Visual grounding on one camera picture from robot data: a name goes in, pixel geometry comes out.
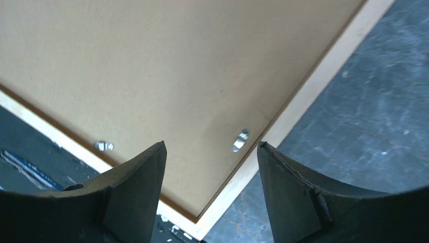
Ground brown fibreboard backing board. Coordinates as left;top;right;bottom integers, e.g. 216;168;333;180
0;0;368;219

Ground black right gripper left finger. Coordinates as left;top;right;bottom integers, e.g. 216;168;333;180
0;141;167;243

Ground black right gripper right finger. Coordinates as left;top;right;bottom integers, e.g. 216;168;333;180
257;142;428;242

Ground brown wooden picture frame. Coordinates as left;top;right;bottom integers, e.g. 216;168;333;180
0;0;398;241

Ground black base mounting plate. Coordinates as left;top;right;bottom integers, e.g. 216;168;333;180
0;107;202;243

